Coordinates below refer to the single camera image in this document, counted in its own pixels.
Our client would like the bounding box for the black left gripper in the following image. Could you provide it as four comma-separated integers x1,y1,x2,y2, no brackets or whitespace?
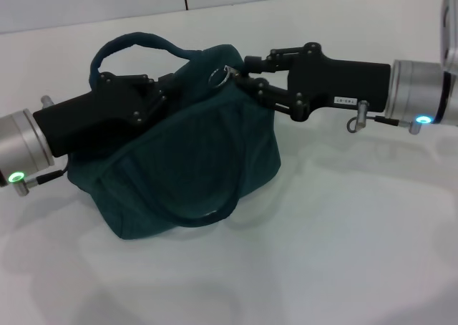
31,72,178,158

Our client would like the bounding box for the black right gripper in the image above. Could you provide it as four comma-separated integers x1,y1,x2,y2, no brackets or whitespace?
234,42,393,122

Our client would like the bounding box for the teal fabric tote bag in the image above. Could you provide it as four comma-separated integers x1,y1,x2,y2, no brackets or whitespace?
66,31,282,241

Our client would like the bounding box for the right gripper cable with plug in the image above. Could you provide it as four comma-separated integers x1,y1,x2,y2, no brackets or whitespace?
345,99,425,135

